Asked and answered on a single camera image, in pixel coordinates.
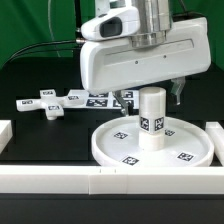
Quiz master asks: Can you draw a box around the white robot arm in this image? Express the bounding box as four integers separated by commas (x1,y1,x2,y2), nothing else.
80,0,211,115

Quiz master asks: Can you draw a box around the white fence block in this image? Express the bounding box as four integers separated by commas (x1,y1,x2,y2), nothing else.
0,120,13,154
205,122,224,167

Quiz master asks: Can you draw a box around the white cross-shaped table base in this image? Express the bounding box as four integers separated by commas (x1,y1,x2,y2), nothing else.
15,88,85,121

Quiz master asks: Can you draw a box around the white round table top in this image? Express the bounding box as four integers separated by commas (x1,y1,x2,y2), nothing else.
91,116,214,168

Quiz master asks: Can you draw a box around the black cable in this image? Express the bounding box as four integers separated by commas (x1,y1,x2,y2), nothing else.
2,39,84,68

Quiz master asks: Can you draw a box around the white left fence block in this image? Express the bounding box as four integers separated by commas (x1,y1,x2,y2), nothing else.
0,120,13,154

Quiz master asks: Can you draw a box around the black vertical cable connector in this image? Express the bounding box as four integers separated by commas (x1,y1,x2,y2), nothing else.
74,0,82,35

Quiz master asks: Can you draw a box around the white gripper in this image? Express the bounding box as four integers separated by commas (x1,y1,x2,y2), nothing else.
80,17,211,116

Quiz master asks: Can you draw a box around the white marker sheet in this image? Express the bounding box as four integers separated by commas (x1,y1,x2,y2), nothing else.
68,89,139,109

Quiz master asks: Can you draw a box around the white right fence block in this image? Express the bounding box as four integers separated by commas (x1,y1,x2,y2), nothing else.
205,122,224,167

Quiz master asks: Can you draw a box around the white front fence bar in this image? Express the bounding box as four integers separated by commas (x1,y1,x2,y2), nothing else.
0,165,224,195

